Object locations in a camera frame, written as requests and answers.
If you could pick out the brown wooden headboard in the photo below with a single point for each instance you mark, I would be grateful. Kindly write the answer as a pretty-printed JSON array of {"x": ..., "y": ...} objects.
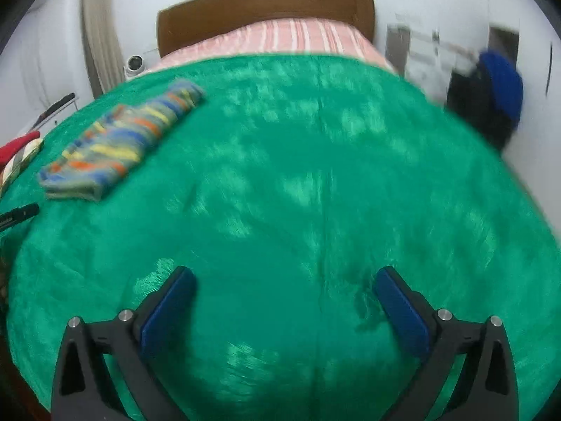
[{"x": 263, "y": 4}]

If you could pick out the white desk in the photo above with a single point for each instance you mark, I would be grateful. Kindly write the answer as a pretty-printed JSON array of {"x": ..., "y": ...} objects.
[{"x": 420, "y": 57}]

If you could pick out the striped knit small garment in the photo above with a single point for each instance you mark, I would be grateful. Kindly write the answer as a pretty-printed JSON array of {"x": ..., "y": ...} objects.
[{"x": 114, "y": 140}]

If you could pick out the blue jacket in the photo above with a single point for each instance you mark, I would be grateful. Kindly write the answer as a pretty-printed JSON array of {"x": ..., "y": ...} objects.
[{"x": 504, "y": 83}]

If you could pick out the green fuzzy blanket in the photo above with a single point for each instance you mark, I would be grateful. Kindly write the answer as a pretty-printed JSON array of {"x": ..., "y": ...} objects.
[{"x": 307, "y": 162}]

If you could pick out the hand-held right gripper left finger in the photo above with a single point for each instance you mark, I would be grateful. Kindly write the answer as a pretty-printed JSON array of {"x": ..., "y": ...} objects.
[{"x": 166, "y": 311}]

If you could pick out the black rod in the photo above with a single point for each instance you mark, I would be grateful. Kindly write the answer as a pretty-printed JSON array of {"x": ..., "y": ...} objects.
[{"x": 57, "y": 106}]

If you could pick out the white wardrobe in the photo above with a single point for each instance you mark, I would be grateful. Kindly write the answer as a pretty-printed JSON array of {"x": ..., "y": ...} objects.
[{"x": 541, "y": 109}]

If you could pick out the white round device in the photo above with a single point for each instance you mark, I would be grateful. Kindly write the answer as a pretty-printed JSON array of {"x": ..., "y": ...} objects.
[{"x": 135, "y": 64}]

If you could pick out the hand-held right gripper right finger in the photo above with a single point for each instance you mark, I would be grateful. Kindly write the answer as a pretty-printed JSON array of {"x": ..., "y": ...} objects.
[{"x": 401, "y": 315}]

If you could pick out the pink striped bed sheet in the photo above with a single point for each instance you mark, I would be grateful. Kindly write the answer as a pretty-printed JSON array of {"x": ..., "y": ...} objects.
[{"x": 285, "y": 35}]

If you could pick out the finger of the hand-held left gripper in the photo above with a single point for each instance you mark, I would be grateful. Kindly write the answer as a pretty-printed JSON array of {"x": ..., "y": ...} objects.
[{"x": 19, "y": 214}]

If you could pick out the beige curtain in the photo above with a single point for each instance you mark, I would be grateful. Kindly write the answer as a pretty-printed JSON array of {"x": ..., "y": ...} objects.
[{"x": 100, "y": 30}]

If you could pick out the red cloth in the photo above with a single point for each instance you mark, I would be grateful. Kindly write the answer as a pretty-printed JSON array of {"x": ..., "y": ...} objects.
[{"x": 17, "y": 144}]

